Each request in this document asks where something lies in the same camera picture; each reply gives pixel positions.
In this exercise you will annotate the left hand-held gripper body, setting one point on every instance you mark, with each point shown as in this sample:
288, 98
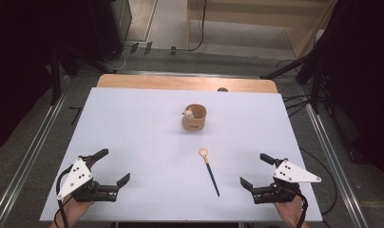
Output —
76, 177

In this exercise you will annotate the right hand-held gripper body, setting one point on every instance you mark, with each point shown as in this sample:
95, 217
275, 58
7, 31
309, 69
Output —
291, 174

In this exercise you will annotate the wooden cup with small figure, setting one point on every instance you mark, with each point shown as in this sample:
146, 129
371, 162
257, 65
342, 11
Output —
195, 118

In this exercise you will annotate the person's left hand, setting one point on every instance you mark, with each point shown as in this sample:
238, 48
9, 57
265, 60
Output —
74, 209

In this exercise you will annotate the person's right hand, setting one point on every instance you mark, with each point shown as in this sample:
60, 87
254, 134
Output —
288, 210

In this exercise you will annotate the white table cover sheet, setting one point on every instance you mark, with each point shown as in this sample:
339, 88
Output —
142, 136

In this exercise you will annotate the black floor tape mark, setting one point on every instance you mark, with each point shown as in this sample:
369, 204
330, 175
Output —
75, 114

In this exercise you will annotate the dark round knob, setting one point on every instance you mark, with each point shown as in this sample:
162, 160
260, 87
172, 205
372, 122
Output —
222, 89

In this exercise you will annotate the black metal stand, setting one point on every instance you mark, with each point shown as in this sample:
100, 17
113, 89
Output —
314, 85
55, 79

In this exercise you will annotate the wooden table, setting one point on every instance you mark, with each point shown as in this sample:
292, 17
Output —
180, 83

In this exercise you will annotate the black floor tape piece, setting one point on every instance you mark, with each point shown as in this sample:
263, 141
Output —
148, 48
134, 47
173, 50

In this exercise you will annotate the dark curtain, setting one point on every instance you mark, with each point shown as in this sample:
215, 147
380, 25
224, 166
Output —
364, 79
19, 63

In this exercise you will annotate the black cabinet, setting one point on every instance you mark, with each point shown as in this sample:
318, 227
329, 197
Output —
112, 25

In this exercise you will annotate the light wooden furniture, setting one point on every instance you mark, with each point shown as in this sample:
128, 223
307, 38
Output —
244, 17

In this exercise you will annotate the aluminium floor rail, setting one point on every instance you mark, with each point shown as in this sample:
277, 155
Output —
22, 171
336, 164

